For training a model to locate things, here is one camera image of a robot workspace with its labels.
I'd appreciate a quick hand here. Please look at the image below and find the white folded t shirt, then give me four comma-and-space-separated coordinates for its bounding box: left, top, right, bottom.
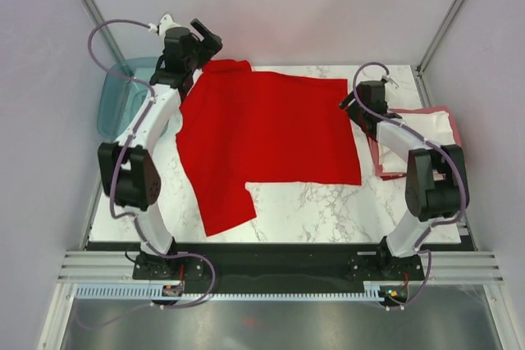
376, 111, 461, 174

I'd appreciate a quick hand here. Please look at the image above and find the right aluminium corner post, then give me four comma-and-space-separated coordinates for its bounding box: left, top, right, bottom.
415, 0, 467, 79

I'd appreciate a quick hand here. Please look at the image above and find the aluminium frame rail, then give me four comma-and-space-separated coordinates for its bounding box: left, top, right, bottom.
57, 251, 503, 285

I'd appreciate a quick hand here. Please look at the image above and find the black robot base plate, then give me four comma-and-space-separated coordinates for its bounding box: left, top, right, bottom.
87, 242, 472, 291

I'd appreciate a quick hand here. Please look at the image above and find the pink folded t shirt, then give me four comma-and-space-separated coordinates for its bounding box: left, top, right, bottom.
367, 107, 461, 180

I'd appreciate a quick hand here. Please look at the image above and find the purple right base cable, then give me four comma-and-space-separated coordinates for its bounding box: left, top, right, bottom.
379, 249, 432, 313

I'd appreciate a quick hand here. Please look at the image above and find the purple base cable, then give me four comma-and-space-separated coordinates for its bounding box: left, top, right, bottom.
73, 253, 217, 329
379, 249, 432, 313

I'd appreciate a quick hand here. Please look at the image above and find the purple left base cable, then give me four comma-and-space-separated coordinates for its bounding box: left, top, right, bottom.
73, 253, 217, 329

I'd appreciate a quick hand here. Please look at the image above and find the teal transparent plastic bin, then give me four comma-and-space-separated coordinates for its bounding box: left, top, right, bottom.
97, 57, 157, 141

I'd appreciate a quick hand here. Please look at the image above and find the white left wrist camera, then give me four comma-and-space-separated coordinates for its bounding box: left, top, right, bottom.
148, 13, 180, 38

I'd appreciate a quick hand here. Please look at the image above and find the aluminium corner post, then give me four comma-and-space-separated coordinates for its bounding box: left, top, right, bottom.
415, 0, 467, 79
81, 0, 124, 62

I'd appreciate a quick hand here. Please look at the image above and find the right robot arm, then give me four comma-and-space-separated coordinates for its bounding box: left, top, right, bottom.
339, 79, 469, 280

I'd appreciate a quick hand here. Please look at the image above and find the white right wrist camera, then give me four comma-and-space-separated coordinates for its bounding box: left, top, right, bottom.
381, 74, 399, 89

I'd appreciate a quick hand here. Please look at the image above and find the red t shirt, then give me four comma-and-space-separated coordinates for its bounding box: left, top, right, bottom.
176, 60, 362, 236

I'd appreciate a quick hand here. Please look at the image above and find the white slotted cable duct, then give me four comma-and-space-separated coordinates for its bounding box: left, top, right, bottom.
75, 284, 384, 302

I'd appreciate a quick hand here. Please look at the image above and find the left aluminium corner post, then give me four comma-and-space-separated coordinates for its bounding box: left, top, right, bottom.
81, 0, 124, 62

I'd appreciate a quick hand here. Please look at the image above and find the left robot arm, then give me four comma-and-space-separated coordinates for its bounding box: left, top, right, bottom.
98, 14, 223, 279

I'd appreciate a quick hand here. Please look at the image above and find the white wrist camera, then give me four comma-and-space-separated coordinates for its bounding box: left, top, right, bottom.
148, 13, 180, 38
381, 74, 399, 89

